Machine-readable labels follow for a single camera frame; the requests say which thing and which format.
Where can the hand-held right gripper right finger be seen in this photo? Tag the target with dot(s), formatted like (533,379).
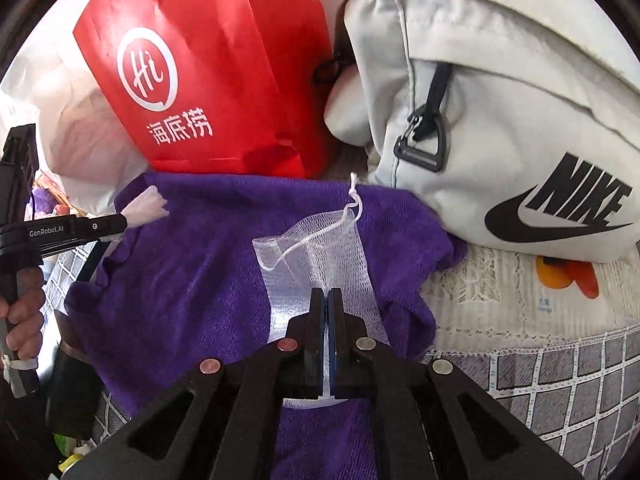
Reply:
(338,340)

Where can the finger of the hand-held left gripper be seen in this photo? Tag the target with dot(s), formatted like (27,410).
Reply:
(102,226)
(92,260)

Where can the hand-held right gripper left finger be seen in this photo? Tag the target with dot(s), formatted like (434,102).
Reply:
(316,340)

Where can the white net cloth piece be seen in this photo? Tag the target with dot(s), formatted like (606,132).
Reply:
(145,210)

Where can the purple towel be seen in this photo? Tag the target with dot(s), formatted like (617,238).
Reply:
(200,270)

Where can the person's left hand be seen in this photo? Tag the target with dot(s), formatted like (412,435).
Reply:
(25,310)

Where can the white plastic bag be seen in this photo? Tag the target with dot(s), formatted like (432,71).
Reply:
(60,125)

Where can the black pouch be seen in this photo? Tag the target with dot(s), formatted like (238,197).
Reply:
(75,395)

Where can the red paper bag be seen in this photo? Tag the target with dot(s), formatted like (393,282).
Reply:
(210,60)

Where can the grey checked bedsheet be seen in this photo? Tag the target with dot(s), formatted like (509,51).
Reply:
(550,400)

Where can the light grey waist bag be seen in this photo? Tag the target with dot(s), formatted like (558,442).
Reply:
(500,85)

